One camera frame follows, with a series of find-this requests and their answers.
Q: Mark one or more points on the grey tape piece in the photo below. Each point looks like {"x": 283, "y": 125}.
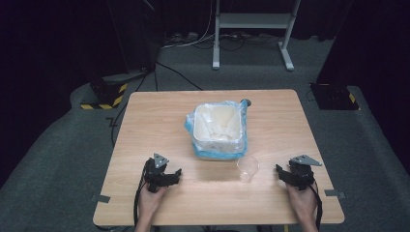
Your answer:
{"x": 100, "y": 198}
{"x": 335, "y": 193}

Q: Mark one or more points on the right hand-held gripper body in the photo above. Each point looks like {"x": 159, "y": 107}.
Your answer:
{"x": 302, "y": 172}

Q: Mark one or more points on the white bin with plastic bag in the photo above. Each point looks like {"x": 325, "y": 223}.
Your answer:
{"x": 217, "y": 129}

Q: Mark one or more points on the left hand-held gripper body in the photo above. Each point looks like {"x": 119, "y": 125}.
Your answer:
{"x": 154, "y": 172}

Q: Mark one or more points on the clear plastic cup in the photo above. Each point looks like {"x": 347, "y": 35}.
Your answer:
{"x": 247, "y": 167}

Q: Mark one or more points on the white metal stand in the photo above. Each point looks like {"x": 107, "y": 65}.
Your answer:
{"x": 251, "y": 21}

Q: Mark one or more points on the black stand base striped edge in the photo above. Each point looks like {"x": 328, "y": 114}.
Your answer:
{"x": 333, "y": 96}
{"x": 108, "y": 92}

